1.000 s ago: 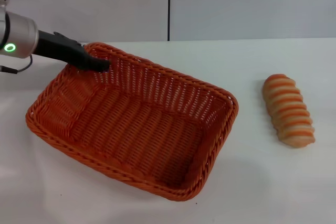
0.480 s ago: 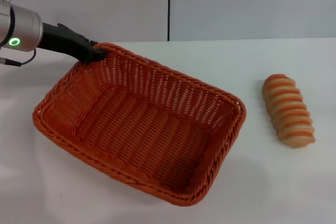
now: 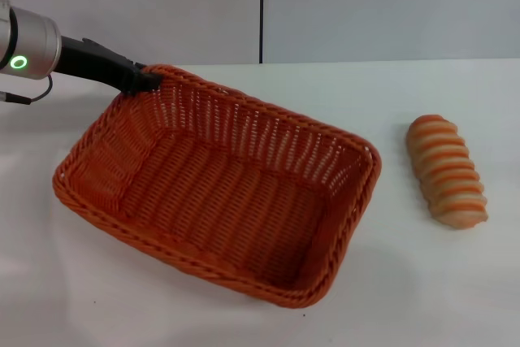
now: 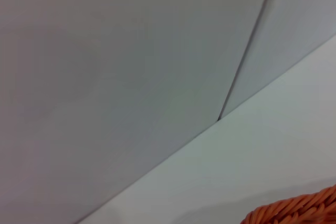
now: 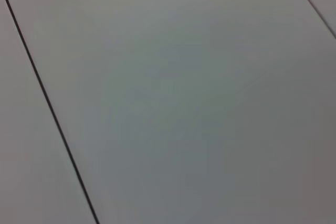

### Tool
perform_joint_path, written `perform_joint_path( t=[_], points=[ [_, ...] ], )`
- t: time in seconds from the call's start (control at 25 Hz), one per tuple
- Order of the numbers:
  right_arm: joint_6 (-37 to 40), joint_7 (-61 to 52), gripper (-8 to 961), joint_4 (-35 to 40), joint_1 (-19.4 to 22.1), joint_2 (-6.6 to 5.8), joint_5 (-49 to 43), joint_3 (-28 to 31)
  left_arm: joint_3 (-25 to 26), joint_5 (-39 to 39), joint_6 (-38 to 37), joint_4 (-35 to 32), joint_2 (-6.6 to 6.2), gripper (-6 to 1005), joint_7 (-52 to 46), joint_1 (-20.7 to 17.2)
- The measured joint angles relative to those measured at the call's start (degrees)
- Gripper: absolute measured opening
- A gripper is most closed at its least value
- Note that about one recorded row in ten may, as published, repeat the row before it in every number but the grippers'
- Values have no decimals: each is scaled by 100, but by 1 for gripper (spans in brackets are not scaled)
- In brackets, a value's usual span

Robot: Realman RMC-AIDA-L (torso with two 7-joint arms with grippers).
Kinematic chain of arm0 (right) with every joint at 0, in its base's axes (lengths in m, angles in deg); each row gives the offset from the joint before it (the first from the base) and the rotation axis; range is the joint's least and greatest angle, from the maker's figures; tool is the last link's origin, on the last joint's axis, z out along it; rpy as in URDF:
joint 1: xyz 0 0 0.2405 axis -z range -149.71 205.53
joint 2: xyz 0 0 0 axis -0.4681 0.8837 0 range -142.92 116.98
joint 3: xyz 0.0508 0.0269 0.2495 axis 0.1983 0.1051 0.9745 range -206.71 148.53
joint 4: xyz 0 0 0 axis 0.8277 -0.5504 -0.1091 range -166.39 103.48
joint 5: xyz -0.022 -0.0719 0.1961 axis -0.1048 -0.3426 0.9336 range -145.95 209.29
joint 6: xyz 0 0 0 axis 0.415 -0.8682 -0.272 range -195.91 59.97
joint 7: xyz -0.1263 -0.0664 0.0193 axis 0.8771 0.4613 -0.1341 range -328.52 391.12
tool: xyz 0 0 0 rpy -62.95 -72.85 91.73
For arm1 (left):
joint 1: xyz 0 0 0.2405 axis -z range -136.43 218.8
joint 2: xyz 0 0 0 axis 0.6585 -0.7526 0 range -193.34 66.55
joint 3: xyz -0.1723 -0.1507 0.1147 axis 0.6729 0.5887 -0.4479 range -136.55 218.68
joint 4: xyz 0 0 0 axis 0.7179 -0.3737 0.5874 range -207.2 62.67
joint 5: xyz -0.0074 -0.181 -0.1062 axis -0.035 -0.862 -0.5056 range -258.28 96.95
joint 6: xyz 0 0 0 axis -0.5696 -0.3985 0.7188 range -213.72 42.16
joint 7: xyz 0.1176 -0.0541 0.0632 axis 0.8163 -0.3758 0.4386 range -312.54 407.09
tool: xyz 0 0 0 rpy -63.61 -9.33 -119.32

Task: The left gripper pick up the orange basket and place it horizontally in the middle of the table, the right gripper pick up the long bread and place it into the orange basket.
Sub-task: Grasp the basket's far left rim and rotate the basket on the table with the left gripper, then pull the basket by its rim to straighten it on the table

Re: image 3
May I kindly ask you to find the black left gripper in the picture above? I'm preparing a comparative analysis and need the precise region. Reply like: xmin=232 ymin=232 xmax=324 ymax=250
xmin=51 ymin=37 xmax=163 ymax=96

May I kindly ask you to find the black wrist cable with plug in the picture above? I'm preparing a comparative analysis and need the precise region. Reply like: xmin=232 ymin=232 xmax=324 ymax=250
xmin=0 ymin=74 xmax=54 ymax=106

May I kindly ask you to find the striped orange bread loaf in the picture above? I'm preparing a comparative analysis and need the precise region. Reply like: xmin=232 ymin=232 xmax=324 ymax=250
xmin=407 ymin=114 xmax=488 ymax=228

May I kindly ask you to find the orange woven plastic basket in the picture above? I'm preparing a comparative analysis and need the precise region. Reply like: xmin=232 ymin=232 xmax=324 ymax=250
xmin=52 ymin=63 xmax=383 ymax=310

